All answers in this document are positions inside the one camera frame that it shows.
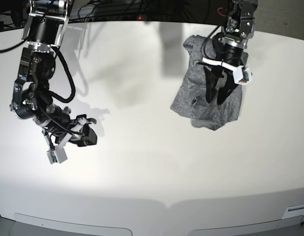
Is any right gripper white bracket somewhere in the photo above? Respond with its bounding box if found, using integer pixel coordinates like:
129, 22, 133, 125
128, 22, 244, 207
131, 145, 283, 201
42, 114, 97, 164

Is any grey long-sleeve T-shirt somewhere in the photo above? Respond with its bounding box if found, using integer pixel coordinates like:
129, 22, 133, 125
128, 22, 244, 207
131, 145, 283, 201
170, 35, 243, 131

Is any black power strip with LED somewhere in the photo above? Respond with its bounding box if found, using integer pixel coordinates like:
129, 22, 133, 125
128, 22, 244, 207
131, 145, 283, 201
86, 11, 180, 22

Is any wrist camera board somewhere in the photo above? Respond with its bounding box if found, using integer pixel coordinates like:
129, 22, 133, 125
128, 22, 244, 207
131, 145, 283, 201
46, 150, 58, 164
241, 67, 252, 85

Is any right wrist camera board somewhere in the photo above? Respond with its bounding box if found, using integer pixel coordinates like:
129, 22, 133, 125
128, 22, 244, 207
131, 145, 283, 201
46, 150, 58, 164

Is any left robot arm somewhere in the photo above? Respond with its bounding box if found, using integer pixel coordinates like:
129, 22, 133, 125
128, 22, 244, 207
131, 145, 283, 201
198, 0, 258, 105

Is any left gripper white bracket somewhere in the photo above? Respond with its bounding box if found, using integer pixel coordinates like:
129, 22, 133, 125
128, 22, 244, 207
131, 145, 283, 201
196, 39, 254, 105

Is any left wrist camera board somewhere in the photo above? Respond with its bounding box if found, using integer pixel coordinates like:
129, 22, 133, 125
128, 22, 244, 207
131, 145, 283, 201
241, 67, 252, 85

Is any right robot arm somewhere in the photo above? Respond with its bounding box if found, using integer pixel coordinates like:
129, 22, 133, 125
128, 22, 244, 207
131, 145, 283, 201
10, 0, 97, 164

